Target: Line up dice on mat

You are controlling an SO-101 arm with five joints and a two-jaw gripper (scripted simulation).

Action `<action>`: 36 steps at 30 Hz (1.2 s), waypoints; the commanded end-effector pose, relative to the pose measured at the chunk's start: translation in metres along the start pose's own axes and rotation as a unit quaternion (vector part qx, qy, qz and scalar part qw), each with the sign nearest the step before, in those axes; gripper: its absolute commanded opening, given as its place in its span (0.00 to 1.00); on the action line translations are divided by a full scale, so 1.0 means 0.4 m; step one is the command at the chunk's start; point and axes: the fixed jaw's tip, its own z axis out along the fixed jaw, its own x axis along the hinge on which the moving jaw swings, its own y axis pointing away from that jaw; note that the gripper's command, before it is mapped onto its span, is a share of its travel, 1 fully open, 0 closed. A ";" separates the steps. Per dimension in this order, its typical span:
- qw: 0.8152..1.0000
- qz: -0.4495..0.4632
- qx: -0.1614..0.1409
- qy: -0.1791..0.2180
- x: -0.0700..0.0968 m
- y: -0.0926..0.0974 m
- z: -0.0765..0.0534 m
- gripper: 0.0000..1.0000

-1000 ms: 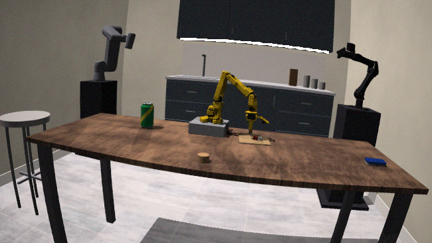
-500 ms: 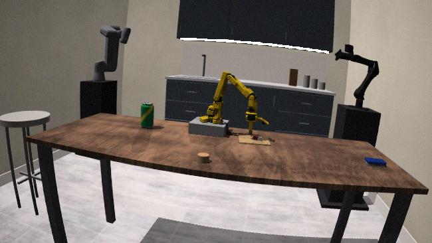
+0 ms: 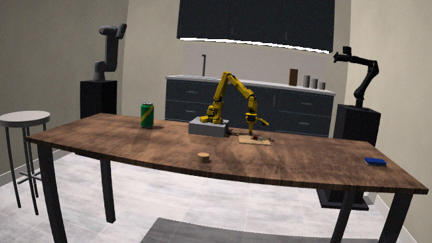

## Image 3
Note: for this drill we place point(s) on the tan short cylinder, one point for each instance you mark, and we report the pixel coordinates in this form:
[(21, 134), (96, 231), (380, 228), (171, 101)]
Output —
[(203, 157)]

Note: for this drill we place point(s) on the green soda can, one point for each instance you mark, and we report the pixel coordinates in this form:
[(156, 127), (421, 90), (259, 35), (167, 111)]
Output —
[(147, 115)]

